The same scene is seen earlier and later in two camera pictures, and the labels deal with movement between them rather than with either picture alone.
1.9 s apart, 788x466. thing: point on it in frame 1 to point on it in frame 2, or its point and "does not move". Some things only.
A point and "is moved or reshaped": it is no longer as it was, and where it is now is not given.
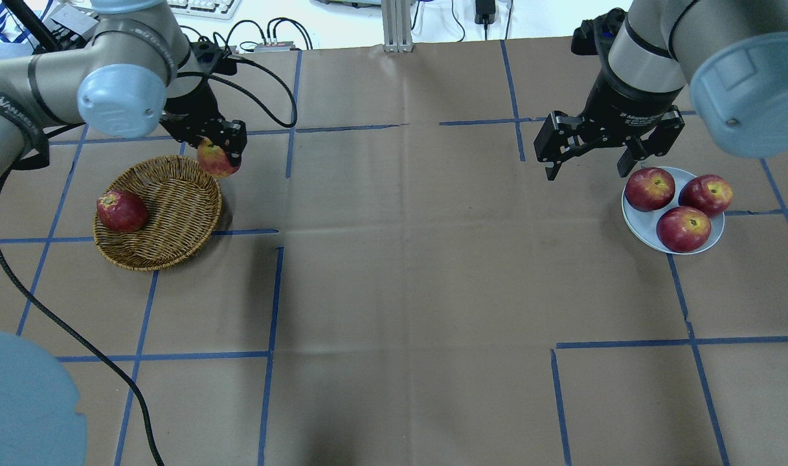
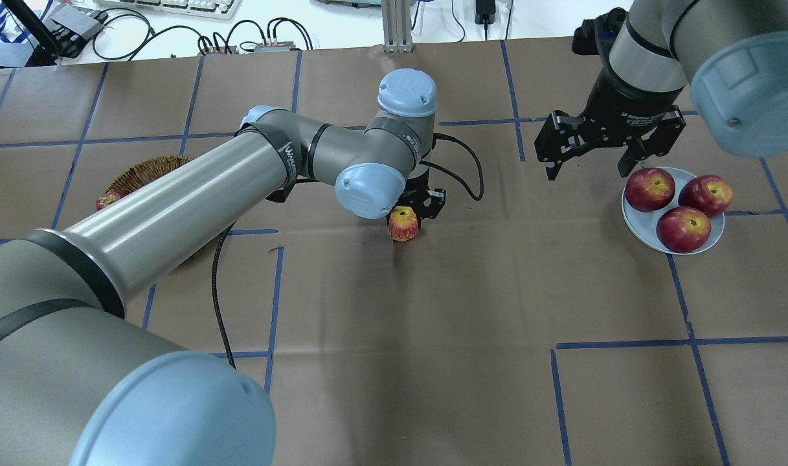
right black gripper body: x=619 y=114 does not move
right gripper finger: x=671 y=123 does not move
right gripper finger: x=562 y=138 does not move
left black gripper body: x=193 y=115 to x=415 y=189
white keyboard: x=213 y=9 does not move
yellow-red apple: x=214 y=160 is moved or reshaped
